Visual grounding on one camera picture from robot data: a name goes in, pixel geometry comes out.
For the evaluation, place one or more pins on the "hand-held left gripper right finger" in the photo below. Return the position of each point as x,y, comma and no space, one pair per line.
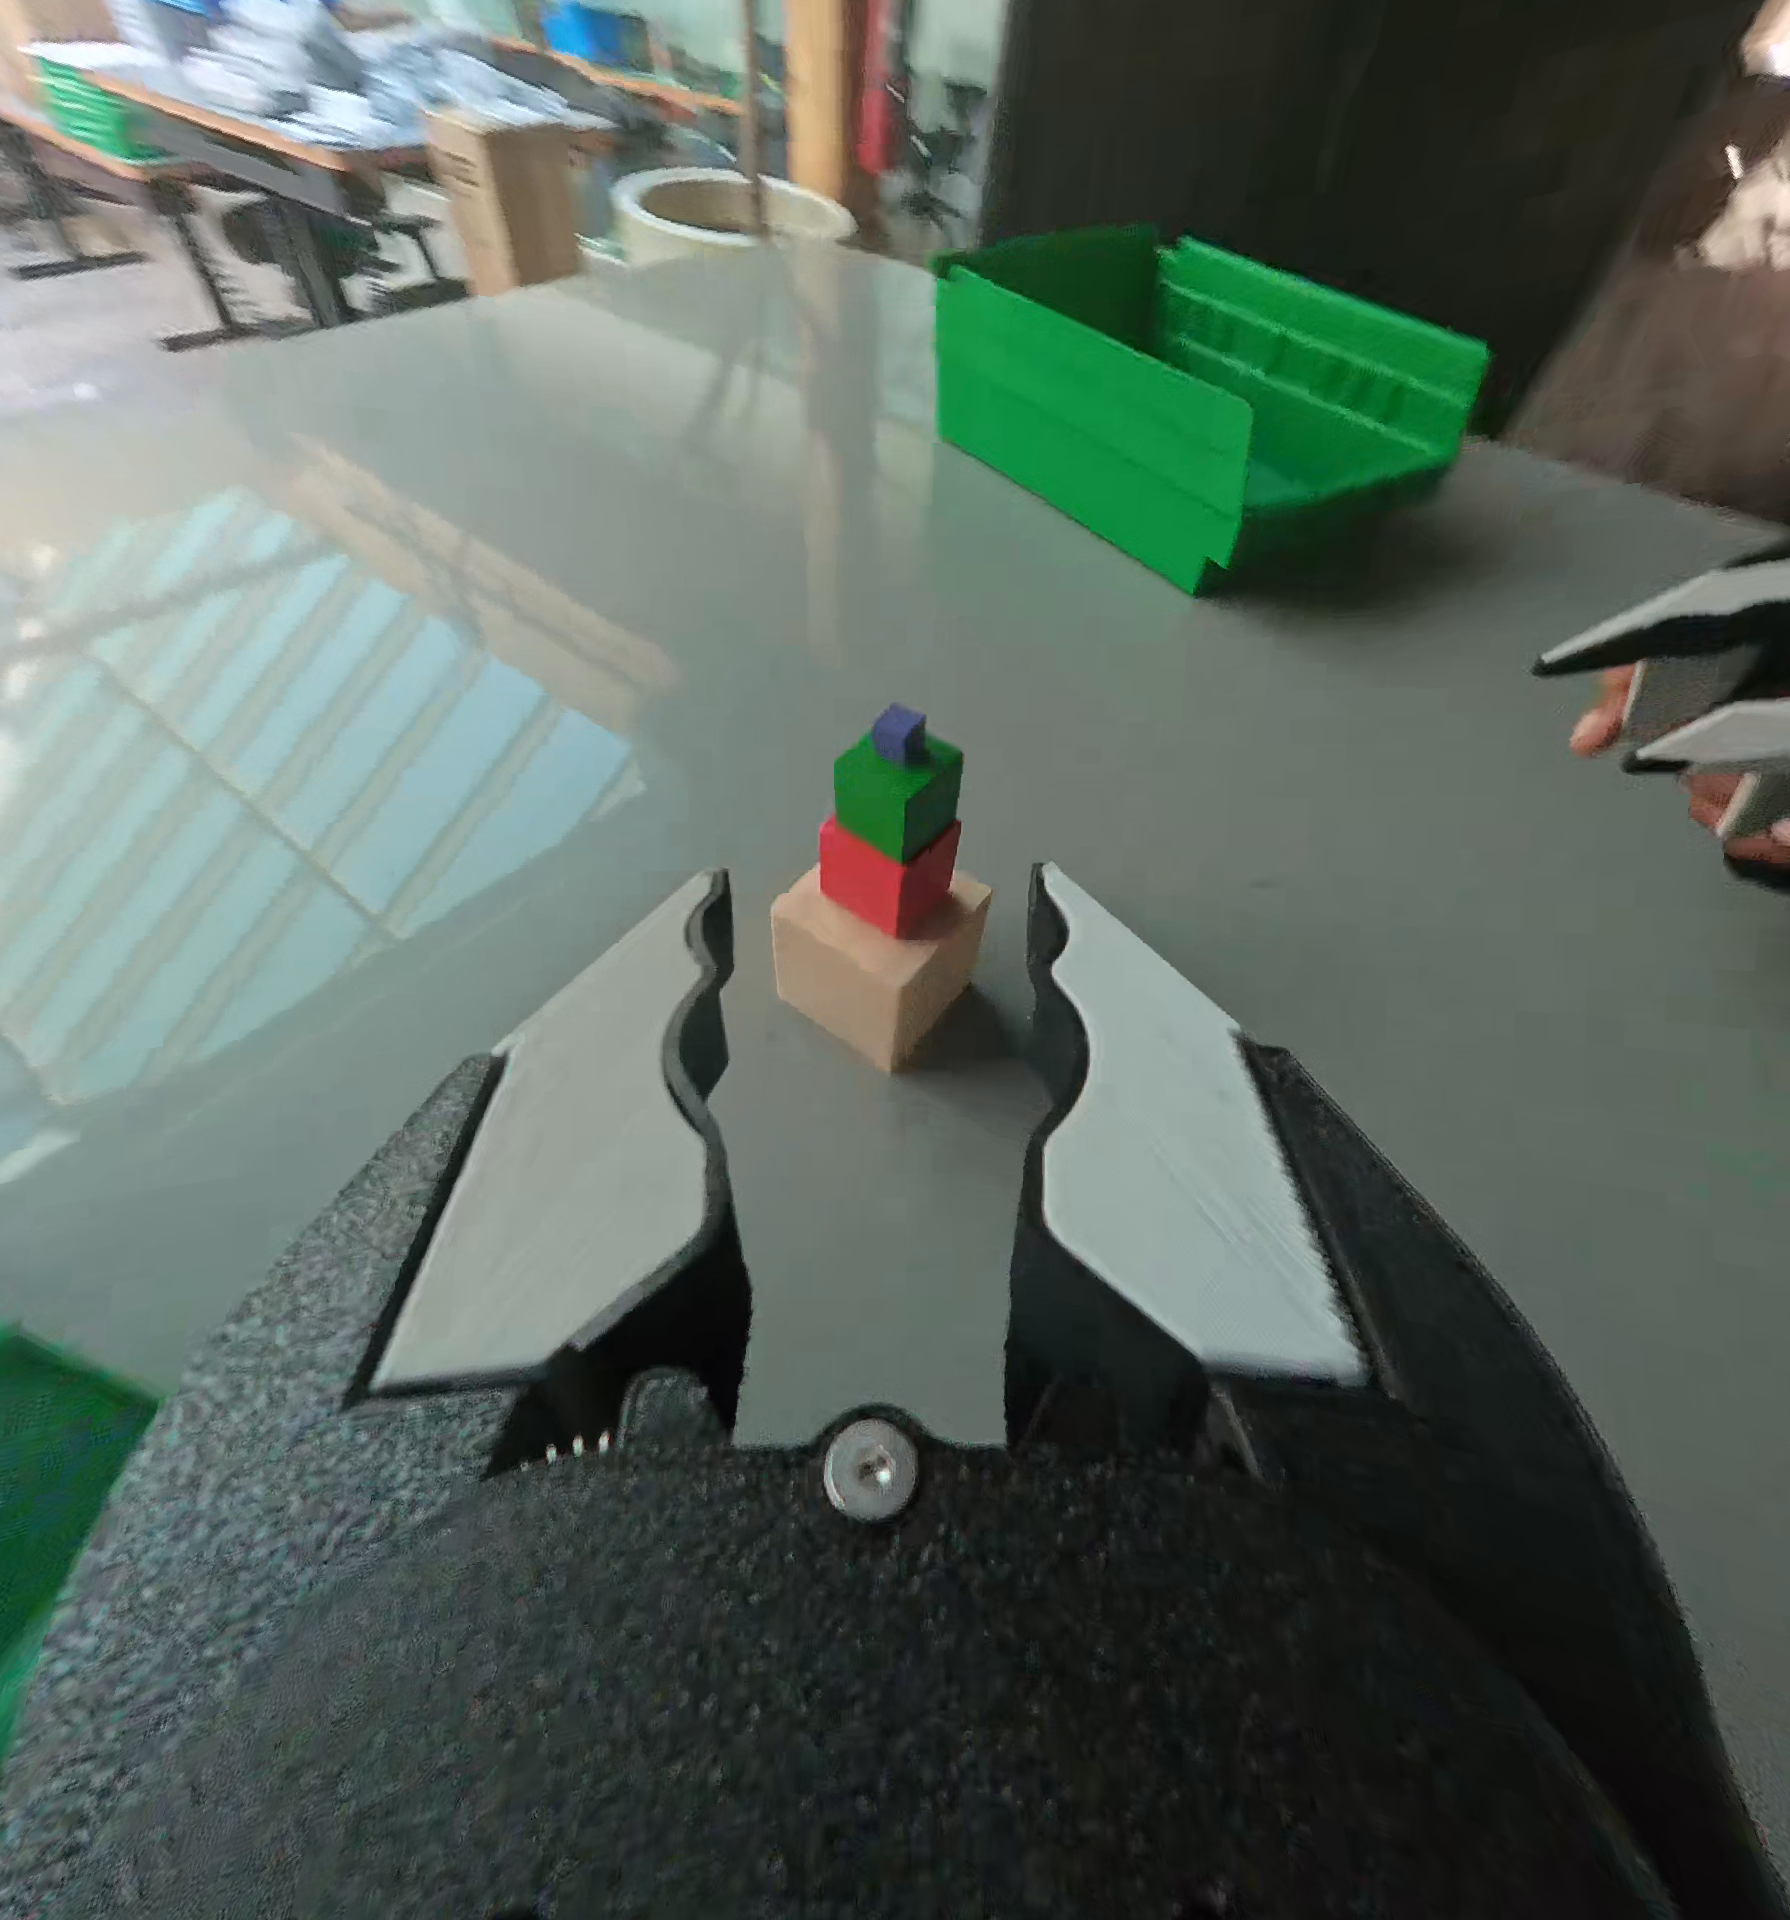
1195,1185

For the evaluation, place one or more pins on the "green plastic bin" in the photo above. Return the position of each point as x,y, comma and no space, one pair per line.
1075,420
8,1499

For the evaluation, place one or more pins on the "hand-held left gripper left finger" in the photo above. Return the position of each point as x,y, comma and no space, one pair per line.
563,1201

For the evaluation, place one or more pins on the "green wooden cube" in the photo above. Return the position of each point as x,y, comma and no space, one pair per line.
887,802

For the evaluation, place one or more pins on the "small cardboard box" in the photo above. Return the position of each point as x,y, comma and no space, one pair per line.
505,202

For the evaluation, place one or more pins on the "pile of grey plastic bags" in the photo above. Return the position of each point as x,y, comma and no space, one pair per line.
383,67

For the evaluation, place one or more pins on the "red wooden cube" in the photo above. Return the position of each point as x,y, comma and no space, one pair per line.
882,883

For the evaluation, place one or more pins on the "long wooden work table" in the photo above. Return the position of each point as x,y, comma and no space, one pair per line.
235,150

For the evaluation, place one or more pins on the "large plain wooden cube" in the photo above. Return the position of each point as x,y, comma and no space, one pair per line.
871,991

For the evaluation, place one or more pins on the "stack of green boxes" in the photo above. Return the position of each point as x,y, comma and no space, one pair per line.
85,106

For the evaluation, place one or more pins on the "small blue cube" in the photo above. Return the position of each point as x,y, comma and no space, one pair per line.
898,737

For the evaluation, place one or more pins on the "wooden pillar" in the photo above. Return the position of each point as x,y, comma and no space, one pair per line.
821,90

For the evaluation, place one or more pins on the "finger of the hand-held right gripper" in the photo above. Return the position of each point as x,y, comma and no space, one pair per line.
1736,599
1779,737

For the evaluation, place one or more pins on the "red fire extinguisher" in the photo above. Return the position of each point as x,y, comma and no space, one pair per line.
876,128

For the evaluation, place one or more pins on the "white round planter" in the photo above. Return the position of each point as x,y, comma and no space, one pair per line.
714,220

